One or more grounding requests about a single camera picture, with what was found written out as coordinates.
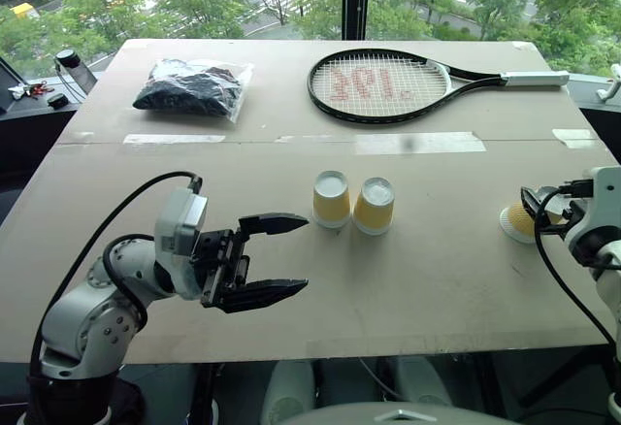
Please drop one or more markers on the black and white tennis racket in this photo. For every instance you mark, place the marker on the black and white tennis racket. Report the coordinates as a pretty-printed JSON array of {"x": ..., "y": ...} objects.
[{"x": 533, "y": 78}]

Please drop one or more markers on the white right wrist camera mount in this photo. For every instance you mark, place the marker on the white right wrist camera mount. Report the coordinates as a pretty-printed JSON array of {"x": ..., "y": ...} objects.
[{"x": 606, "y": 192}]

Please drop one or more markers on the clear bag of dark items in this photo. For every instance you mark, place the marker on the clear bag of dark items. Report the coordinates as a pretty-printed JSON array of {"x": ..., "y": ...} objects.
[{"x": 186, "y": 92}]

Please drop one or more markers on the red and white small clutter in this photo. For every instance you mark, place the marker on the red and white small clutter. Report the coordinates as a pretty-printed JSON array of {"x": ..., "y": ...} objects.
[{"x": 31, "y": 90}]

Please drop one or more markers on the white plastic fixture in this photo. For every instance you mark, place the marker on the white plastic fixture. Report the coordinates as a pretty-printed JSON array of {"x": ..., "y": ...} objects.
[{"x": 612, "y": 88}]

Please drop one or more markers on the short clear tape strip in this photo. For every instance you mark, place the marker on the short clear tape strip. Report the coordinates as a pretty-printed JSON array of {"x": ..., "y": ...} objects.
[{"x": 575, "y": 138}]

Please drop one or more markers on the long clear tape strip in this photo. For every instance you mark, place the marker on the long clear tape strip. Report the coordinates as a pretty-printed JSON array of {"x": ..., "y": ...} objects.
[{"x": 174, "y": 139}]

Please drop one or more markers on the pale rounded robot shape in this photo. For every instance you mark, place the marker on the pale rounded robot shape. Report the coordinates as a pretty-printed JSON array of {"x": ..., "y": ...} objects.
[
  {"x": 288, "y": 391},
  {"x": 422, "y": 381}
]

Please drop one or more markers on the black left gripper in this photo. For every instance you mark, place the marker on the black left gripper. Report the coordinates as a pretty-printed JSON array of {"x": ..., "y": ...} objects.
[{"x": 220, "y": 260}]

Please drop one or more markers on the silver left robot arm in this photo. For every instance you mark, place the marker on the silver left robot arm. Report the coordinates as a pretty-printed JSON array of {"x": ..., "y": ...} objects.
[{"x": 92, "y": 318}]

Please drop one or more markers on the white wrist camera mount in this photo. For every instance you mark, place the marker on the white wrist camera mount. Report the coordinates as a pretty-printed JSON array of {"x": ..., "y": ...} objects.
[
  {"x": 606, "y": 192},
  {"x": 182, "y": 221}
]

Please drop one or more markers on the black rounded shoulder cover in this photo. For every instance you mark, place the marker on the black rounded shoulder cover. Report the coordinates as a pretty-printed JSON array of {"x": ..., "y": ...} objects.
[{"x": 82, "y": 401}]

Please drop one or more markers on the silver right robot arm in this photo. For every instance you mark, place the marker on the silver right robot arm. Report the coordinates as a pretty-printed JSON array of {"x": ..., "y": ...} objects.
[{"x": 612, "y": 294}]

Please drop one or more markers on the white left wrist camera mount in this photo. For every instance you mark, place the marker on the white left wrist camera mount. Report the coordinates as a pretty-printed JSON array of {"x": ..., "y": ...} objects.
[{"x": 182, "y": 221}]

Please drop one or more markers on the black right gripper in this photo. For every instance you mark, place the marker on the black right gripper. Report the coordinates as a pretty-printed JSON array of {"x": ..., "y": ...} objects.
[{"x": 572, "y": 209}]

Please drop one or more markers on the small black puck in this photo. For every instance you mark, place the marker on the small black puck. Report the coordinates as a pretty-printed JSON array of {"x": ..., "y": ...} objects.
[{"x": 57, "y": 101}]

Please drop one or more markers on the wide clear tape strip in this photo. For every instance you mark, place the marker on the wide clear tape strip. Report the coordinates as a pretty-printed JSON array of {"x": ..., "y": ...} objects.
[{"x": 422, "y": 142}]

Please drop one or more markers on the yellow paper cup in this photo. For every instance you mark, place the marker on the yellow paper cup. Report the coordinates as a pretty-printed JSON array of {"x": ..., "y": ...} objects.
[
  {"x": 373, "y": 211},
  {"x": 516, "y": 223},
  {"x": 332, "y": 204}
]

